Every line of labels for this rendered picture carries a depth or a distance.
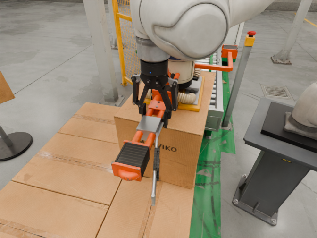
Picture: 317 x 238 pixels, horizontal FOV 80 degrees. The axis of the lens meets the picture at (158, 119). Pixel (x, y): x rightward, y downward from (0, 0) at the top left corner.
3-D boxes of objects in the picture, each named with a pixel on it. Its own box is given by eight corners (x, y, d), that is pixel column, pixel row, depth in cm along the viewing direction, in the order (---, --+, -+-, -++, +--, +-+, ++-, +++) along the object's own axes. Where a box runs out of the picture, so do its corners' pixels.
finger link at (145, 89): (151, 81, 53) (146, 79, 53) (139, 109, 60) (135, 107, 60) (155, 75, 56) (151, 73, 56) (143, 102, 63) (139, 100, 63)
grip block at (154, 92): (155, 92, 82) (155, 79, 78) (178, 95, 80) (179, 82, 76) (150, 102, 75) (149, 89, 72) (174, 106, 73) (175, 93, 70)
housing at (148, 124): (143, 125, 65) (142, 114, 62) (162, 128, 63) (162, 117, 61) (136, 139, 59) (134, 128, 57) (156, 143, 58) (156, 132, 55)
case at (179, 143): (156, 111, 155) (155, 64, 129) (205, 121, 145) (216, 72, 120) (123, 170, 110) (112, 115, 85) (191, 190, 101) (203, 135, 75)
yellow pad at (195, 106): (187, 77, 115) (188, 69, 111) (204, 79, 113) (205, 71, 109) (177, 109, 89) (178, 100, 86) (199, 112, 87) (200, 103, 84)
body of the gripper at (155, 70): (172, 54, 52) (171, 83, 58) (143, 51, 54) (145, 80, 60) (166, 64, 47) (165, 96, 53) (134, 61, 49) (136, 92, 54)
